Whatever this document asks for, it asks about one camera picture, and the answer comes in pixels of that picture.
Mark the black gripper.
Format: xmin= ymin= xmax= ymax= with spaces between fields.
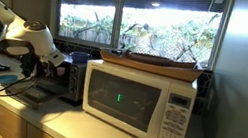
xmin=16 ymin=50 xmax=68 ymax=84

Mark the purple plastic bowl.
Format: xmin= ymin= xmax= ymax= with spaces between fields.
xmin=55 ymin=65 xmax=67 ymax=77

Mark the silver toaster oven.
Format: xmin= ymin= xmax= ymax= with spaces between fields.
xmin=3 ymin=44 xmax=90 ymax=117

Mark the blue plastic bowl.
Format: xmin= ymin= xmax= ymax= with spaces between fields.
xmin=69 ymin=50 xmax=91 ymax=66

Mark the small teal bowl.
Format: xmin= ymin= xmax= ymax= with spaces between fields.
xmin=0 ymin=72 xmax=20 ymax=89

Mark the white microwave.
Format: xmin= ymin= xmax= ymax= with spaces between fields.
xmin=74 ymin=57 xmax=201 ymax=138

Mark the dark wooden dish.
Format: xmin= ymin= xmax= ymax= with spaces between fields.
xmin=122 ymin=49 xmax=198 ymax=73

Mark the light wooden tray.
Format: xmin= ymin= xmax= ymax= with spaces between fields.
xmin=97 ymin=45 xmax=206 ymax=85

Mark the window frame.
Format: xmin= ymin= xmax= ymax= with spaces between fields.
xmin=40 ymin=0 xmax=236 ymax=73

